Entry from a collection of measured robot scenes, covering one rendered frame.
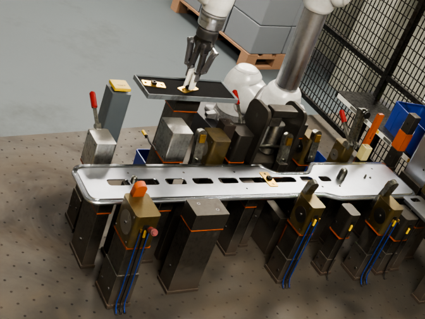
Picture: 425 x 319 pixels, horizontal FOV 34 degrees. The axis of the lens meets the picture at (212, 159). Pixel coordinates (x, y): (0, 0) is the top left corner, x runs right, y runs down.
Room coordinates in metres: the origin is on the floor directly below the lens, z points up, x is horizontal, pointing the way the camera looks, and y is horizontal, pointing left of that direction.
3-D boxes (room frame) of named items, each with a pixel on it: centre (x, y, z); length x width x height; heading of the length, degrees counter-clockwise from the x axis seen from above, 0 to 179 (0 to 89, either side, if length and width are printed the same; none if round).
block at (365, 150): (2.59, -0.56, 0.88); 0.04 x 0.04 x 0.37; 38
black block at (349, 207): (2.18, -0.54, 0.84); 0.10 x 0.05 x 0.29; 38
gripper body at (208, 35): (2.28, 0.17, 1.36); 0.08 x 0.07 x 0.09; 63
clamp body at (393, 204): (2.24, -0.67, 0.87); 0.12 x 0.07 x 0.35; 38
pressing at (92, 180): (2.14, -0.20, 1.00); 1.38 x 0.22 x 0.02; 128
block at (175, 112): (2.28, 0.18, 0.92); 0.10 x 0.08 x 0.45; 128
